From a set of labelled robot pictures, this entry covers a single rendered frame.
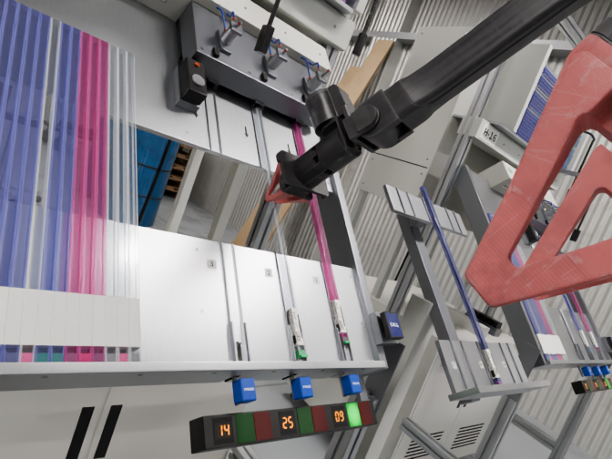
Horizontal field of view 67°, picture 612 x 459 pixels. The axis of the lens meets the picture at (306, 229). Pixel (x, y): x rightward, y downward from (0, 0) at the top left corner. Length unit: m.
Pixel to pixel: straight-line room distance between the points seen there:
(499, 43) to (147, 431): 0.95
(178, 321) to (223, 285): 0.10
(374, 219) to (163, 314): 3.70
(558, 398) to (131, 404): 2.94
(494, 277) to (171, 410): 0.97
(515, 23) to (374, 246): 3.60
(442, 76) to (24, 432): 0.90
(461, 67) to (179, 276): 0.48
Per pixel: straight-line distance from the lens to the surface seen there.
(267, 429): 0.69
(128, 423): 1.06
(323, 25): 1.19
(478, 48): 0.70
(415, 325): 1.15
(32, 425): 1.00
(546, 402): 3.58
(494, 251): 0.16
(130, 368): 0.57
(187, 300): 0.66
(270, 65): 0.98
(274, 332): 0.73
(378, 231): 4.20
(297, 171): 0.77
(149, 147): 4.12
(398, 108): 0.69
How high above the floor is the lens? 1.01
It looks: 7 degrees down
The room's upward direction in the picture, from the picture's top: 21 degrees clockwise
